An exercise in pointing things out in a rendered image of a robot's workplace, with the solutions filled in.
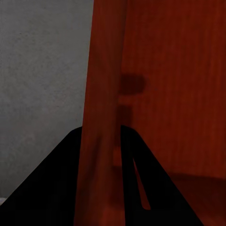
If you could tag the storage box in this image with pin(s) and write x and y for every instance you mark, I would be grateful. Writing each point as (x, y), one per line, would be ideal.
(158, 67)

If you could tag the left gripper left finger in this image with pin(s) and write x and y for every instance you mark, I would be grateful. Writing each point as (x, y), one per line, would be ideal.
(47, 196)

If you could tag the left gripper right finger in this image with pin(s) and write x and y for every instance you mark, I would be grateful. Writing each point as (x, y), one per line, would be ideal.
(168, 206)

